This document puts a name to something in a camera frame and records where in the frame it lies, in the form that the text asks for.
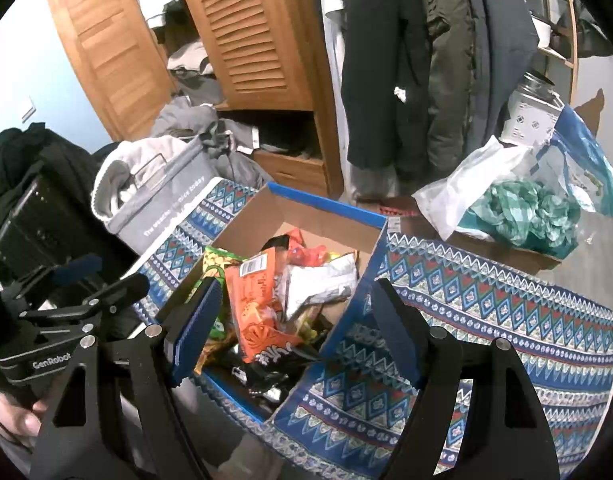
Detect wooden shelf unit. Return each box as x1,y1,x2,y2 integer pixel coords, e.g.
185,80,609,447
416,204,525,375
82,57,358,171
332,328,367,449
529,0,582,108

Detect blue patterned tablecloth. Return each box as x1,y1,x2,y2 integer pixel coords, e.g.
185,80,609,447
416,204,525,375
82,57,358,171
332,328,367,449
131,176,613,480

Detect orange black snack packet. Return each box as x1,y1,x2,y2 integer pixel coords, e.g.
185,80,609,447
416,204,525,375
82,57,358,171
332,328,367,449
223,246,310,367

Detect louvered wooden wardrobe door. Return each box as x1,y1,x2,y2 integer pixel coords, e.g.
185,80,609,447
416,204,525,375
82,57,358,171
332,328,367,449
170,0,317,112

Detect white plastic bag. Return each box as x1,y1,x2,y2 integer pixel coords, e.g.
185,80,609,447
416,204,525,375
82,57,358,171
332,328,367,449
413,135,540,242

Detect teal green crumpled cloth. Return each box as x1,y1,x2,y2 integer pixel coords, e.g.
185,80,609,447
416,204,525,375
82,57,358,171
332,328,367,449
464,179,583,257

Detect grey hanging garment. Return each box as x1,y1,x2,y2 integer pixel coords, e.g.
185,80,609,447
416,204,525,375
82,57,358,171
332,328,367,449
347,162,405,202

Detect white orange snack packet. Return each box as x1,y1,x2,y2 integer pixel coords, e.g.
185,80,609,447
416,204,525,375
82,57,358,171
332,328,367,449
279,254,361,322

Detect person's left hand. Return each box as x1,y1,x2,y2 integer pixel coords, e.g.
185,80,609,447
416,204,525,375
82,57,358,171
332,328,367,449
0,392,43,446

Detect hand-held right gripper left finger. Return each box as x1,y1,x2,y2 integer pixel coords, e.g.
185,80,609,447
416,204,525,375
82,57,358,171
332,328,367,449
29,277,222,480

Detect blue cardboard box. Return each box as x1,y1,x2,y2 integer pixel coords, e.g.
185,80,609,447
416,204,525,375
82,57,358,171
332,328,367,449
120,181,389,423

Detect blue plastic bag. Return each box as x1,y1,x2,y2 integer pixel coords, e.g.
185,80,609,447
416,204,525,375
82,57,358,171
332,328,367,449
534,104,613,217

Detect grey clothes pile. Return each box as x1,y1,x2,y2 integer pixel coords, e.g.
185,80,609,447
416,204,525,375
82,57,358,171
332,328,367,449
150,96,274,188

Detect grey backpack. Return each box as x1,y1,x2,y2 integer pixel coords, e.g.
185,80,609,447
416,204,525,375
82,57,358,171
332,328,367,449
554,0,612,61

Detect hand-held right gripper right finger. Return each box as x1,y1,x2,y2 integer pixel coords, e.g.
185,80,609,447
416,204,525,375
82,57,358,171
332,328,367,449
369,280,560,480

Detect wooden wardrobe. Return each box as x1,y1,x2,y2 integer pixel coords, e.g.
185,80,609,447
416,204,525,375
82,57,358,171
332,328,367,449
170,0,346,198

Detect grey blue coat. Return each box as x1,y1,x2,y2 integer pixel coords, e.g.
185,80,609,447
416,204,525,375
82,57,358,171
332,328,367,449
459,0,540,148

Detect metal pot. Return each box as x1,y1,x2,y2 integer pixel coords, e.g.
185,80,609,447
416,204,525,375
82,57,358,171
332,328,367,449
531,16,553,50

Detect green nut snack packet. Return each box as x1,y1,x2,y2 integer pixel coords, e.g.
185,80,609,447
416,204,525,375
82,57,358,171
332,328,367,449
193,246,250,376

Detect white fleece garment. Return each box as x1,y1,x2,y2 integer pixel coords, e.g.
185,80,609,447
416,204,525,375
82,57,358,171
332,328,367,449
93,136,190,226

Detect black jacket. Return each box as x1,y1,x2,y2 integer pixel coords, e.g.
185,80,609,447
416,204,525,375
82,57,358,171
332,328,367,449
0,122,118,201

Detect stacked folded clothes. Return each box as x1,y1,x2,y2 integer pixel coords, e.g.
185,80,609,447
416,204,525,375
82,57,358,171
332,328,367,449
145,0,224,106

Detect brown cardboard box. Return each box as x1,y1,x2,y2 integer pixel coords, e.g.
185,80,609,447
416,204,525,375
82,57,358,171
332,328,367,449
381,200,570,277

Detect plain orange snack packet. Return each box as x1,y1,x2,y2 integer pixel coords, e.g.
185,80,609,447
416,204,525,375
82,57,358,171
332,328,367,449
281,229,330,267

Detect panelled wooden room door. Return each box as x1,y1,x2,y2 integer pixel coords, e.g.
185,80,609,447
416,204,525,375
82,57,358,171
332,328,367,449
41,0,180,142

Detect black coat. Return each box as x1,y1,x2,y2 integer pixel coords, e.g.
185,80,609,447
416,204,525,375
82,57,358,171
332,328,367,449
341,0,440,172

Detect black ribbed case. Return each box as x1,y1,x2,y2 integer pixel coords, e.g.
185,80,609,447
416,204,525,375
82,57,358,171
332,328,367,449
0,175,94,283

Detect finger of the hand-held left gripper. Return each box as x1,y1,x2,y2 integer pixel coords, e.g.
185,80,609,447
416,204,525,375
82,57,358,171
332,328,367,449
49,254,104,288
19,274,152,325

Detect grey laundry basket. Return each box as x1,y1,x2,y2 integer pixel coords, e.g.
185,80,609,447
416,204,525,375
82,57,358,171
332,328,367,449
93,135,224,257

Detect olive green coat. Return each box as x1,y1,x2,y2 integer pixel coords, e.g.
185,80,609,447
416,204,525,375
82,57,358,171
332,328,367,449
411,0,480,177

